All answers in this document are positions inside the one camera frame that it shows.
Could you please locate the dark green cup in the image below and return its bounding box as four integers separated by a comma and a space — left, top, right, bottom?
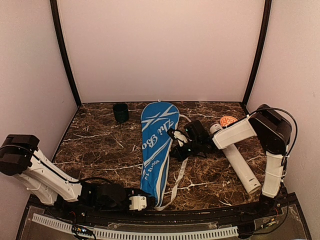
112, 103, 129, 124

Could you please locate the orange patterned bowl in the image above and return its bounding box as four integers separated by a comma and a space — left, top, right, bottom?
219, 115, 238, 127

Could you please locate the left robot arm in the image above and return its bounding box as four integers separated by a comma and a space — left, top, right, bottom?
0, 134, 156, 218

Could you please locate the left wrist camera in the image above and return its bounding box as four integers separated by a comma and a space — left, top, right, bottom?
129, 195, 148, 211

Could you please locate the blue racket bag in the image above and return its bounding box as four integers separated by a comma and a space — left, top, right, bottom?
140, 101, 188, 211

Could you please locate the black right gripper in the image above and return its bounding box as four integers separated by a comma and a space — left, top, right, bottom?
169, 139, 201, 163

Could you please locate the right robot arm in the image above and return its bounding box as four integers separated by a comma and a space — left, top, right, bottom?
168, 104, 298, 217

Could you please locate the white shuttlecock tube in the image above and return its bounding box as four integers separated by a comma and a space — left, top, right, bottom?
209, 122, 262, 195

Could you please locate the white slotted cable duct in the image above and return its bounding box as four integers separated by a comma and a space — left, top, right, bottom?
31, 213, 239, 240

